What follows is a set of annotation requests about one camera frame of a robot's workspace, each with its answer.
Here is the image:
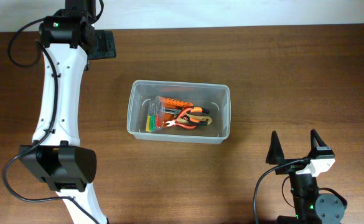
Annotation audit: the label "left black cable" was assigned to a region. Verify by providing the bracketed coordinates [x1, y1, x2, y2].
[1, 0, 105, 224]

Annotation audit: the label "black cable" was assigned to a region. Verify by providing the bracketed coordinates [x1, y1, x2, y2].
[1, 0, 105, 224]
[252, 158, 348, 224]

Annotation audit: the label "right black cable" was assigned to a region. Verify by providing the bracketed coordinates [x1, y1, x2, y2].
[252, 158, 348, 224]

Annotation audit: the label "clear screwdriver set case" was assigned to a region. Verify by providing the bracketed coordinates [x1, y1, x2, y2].
[146, 96, 166, 133]

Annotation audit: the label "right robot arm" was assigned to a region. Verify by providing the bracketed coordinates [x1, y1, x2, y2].
[266, 129, 347, 224]

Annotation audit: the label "clear plastic container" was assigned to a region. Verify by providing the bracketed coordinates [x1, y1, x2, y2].
[127, 80, 231, 144]

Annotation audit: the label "red black small pliers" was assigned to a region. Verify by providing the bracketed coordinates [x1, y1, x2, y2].
[164, 108, 197, 129]

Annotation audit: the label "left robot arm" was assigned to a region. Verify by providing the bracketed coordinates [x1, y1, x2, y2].
[16, 1, 116, 223]

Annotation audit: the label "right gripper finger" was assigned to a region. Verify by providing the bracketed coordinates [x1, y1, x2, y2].
[266, 131, 285, 164]
[308, 129, 328, 158]

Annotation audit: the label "orange socket rail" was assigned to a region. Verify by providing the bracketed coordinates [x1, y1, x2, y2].
[164, 98, 194, 109]

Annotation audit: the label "orange black needle-nose pliers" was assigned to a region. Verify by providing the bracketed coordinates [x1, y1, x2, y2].
[165, 106, 210, 120]

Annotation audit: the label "orange scraper wooden handle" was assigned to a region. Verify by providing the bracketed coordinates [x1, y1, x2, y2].
[180, 114, 212, 126]

